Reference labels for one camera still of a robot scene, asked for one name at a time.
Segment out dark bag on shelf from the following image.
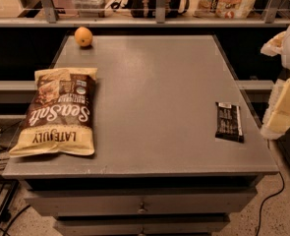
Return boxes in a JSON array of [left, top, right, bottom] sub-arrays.
[[126, 0, 190, 18]]

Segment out orange fruit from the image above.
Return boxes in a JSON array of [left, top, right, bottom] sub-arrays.
[[75, 27, 93, 47]]

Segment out brown sea salt chip bag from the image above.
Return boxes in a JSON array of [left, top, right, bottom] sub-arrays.
[[9, 68, 97, 157]]

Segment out grey drawer cabinet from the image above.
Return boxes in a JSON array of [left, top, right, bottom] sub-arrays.
[[1, 33, 280, 236]]

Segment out grey metal shelf rail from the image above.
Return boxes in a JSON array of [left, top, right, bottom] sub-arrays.
[[0, 0, 290, 28]]

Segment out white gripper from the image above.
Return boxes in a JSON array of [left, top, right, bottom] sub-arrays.
[[261, 26, 290, 140]]

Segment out lower drawer with knob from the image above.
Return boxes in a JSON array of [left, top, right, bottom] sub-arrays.
[[54, 216, 230, 236]]

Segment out black rxbar chocolate bar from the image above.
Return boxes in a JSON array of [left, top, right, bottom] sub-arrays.
[[215, 102, 244, 143]]

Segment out top drawer with knob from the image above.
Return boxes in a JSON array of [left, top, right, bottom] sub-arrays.
[[26, 188, 257, 216]]

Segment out black cables left floor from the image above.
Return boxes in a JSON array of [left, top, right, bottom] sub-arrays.
[[0, 120, 30, 236]]

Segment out black floor cable right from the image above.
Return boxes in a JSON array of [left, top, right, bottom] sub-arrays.
[[254, 171, 286, 236]]

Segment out drawer with knob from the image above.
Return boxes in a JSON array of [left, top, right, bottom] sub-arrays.
[[54, 216, 230, 236], [26, 188, 257, 216]]

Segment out printed snack bag background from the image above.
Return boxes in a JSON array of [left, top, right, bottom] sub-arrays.
[[194, 0, 256, 19]]

